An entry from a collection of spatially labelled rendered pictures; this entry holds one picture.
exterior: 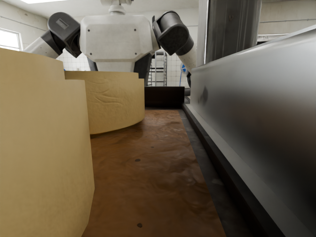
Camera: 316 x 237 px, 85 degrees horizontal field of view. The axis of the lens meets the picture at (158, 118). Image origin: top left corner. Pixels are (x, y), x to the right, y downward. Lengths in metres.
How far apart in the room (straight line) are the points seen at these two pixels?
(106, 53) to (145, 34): 0.16
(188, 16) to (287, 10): 2.42
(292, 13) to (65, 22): 5.67
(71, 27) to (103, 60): 0.19
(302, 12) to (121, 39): 5.70
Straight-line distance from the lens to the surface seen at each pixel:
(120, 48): 0.68
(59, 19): 0.84
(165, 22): 0.77
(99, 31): 0.71
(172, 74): 5.38
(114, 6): 0.78
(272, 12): 5.90
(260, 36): 4.39
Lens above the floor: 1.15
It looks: 13 degrees down
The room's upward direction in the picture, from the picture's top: straight up
